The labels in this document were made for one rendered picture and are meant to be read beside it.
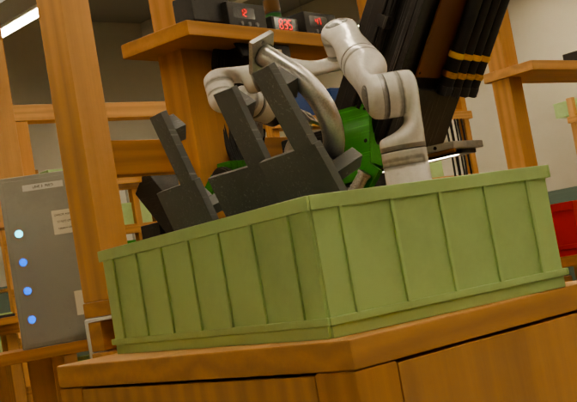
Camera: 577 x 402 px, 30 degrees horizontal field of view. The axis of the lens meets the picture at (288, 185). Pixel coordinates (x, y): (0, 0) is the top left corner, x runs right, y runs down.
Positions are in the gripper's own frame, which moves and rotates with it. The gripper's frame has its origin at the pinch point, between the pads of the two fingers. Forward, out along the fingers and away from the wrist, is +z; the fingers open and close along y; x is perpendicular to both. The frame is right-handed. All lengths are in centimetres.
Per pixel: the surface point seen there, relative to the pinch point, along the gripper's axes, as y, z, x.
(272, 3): 54, 18, -15
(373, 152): -13.6, 13.9, -4.2
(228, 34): 25.1, -15.9, -7.3
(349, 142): -7.6, 10.9, -2.6
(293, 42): 29.8, 10.5, -12.0
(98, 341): -21, -40, 62
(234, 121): -77, -98, -20
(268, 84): -86, -107, -30
